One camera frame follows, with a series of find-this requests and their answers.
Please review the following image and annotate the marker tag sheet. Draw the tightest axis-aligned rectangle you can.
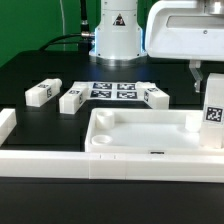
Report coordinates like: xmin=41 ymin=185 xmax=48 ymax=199
xmin=72 ymin=81 xmax=145 ymax=101

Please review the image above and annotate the white front fence bar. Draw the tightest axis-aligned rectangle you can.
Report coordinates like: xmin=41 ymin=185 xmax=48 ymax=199
xmin=0 ymin=150 xmax=224 ymax=183

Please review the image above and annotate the white desk top tray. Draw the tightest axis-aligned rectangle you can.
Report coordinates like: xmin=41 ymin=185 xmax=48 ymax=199
xmin=85 ymin=108 xmax=224 ymax=156

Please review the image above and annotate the white thin cable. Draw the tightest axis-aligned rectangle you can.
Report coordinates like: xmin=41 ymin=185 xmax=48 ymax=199
xmin=59 ymin=0 xmax=66 ymax=52

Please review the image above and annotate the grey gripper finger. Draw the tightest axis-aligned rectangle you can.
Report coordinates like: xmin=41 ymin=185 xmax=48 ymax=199
xmin=189 ymin=60 xmax=203 ymax=93

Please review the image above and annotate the black cable with connector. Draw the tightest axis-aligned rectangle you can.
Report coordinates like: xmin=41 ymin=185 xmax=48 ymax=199
xmin=39 ymin=0 xmax=98 ymax=52

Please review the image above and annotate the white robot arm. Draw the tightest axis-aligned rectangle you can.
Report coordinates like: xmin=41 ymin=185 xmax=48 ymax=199
xmin=89 ymin=0 xmax=224 ymax=91

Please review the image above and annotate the white left fence block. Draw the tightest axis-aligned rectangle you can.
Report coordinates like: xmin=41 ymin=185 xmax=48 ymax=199
xmin=0 ymin=108 xmax=17 ymax=146

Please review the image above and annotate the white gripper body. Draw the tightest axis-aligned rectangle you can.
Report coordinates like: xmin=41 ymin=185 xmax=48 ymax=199
xmin=145 ymin=0 xmax=224 ymax=61

